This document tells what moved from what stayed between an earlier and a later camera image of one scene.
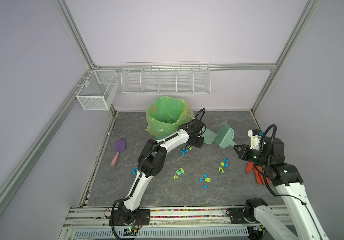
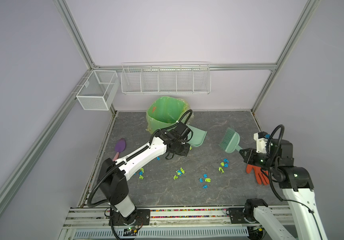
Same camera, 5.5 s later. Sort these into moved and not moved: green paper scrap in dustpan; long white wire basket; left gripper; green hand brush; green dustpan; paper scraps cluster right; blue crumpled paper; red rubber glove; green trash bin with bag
Moved: left gripper; green hand brush; green dustpan
Not moved: long white wire basket; paper scraps cluster right; red rubber glove; green trash bin with bag; green paper scrap in dustpan; blue crumpled paper
